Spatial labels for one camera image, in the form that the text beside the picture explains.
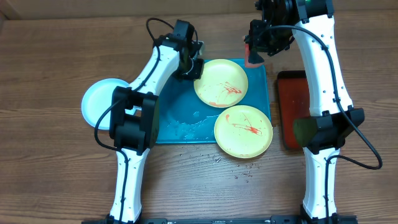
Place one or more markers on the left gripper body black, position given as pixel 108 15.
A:
pixel 190 70

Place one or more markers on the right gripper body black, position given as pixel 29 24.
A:
pixel 255 43

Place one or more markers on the red sponge with dark scourer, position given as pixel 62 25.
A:
pixel 252 59

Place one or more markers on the black tray with red water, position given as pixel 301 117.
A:
pixel 293 94

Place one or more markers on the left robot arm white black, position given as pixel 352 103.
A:
pixel 134 113

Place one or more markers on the light blue round plate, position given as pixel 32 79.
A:
pixel 98 98

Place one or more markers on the yellow-green plate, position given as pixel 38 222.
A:
pixel 243 131
pixel 223 83

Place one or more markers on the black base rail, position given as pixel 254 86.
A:
pixel 275 219

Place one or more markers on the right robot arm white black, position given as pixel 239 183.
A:
pixel 333 117

